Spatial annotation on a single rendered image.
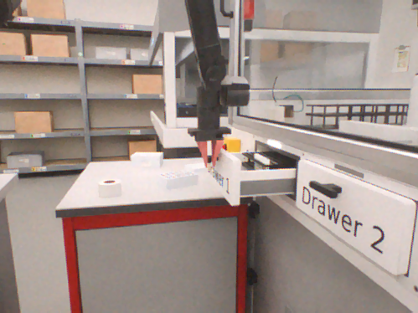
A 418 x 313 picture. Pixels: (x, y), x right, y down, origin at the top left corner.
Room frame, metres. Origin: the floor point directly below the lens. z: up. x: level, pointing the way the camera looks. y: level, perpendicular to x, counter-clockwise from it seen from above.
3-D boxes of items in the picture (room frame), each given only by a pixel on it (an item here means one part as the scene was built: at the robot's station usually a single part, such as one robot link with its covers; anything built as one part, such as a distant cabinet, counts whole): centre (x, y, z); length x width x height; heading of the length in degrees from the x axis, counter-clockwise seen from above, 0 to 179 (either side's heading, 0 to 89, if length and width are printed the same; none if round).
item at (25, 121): (4.16, 2.29, 0.72); 0.41 x 0.32 x 0.28; 109
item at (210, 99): (0.78, -0.01, 1.07); 0.07 x 0.06 x 0.07; 102
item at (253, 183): (0.86, -0.24, 0.86); 0.40 x 0.26 x 0.06; 102
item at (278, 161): (0.86, -0.23, 0.87); 0.22 x 0.18 x 0.06; 102
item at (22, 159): (4.10, 2.43, 0.22); 0.40 x 0.30 x 0.17; 109
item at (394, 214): (0.54, -0.24, 0.87); 0.29 x 0.02 x 0.11; 12
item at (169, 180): (1.05, 0.11, 0.78); 0.12 x 0.08 x 0.04; 124
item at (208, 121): (0.78, 0.00, 1.01); 0.10 x 0.07 x 0.07; 101
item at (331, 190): (0.53, -0.22, 0.91); 0.07 x 0.04 x 0.01; 12
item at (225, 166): (0.82, -0.04, 0.87); 0.29 x 0.02 x 0.11; 12
